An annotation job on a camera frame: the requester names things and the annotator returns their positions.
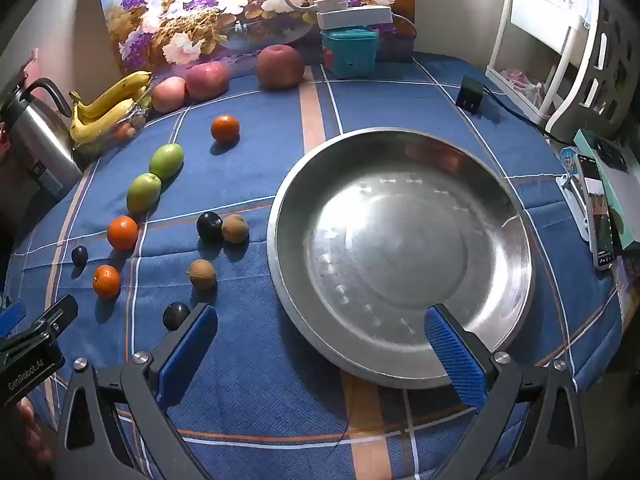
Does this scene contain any pink apple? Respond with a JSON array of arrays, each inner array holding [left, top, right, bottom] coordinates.
[[151, 76, 188, 113]]

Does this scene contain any yellow banana bunch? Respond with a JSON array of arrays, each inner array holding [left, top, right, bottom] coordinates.
[[69, 71, 152, 145]]

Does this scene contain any blue plaid tablecloth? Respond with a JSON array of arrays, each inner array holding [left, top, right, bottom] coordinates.
[[5, 52, 623, 480]]

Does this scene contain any white perforated panel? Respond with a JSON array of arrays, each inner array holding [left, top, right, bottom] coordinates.
[[545, 0, 640, 136]]

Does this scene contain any round steel basin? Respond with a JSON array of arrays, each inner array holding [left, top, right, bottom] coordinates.
[[266, 127, 536, 390]]

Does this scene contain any black smartphone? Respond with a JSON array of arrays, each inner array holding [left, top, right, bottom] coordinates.
[[575, 152, 616, 272]]

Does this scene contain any orange tangerine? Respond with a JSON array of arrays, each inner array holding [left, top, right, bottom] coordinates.
[[92, 264, 122, 299], [106, 215, 139, 251], [210, 114, 241, 144]]

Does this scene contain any black power cable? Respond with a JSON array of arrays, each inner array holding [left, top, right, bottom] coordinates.
[[482, 87, 566, 146]]

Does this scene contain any black power adapter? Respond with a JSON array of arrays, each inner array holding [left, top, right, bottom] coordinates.
[[455, 75, 484, 112]]

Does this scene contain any person's left hand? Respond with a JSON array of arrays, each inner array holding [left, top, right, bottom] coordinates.
[[15, 397, 53, 463]]

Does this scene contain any green jujube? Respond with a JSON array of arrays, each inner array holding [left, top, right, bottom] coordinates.
[[126, 172, 163, 214], [149, 143, 185, 181]]

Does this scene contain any blue round packet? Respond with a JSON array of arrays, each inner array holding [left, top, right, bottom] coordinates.
[[559, 146, 582, 176]]

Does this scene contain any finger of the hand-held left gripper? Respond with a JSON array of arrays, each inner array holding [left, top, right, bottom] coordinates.
[[0, 299, 27, 338], [30, 294, 79, 341]]

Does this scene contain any teal cardboard box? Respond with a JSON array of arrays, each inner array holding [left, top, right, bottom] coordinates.
[[572, 129, 640, 251]]

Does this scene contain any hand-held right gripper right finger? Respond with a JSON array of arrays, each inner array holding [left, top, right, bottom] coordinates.
[[424, 303, 588, 480]]

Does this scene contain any clear bowl of produce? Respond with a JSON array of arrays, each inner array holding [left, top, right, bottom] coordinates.
[[75, 95, 153, 158]]

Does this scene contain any brown kiwi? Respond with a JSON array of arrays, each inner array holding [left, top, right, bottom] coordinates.
[[221, 214, 250, 244], [188, 259, 217, 291]]

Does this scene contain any large dark red apple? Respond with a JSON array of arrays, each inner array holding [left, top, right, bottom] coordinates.
[[256, 44, 305, 91]]

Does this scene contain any flower painting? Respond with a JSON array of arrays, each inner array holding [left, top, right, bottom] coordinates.
[[96, 0, 417, 77]]

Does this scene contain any steel kettle with black handle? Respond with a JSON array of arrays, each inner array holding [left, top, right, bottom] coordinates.
[[0, 77, 83, 196]]

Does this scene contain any pink plastic bag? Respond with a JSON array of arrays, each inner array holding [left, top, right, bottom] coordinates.
[[502, 69, 546, 108]]

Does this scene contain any white phone stand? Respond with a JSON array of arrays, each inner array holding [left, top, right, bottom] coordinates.
[[556, 172, 593, 243]]

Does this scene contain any dark storage box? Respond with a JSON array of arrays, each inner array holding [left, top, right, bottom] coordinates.
[[376, 14, 417, 64]]

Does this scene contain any teal plastic box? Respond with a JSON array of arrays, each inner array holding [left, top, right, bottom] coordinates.
[[320, 27, 379, 80]]

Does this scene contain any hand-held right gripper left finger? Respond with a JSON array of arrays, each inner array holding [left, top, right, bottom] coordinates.
[[55, 302, 219, 480]]

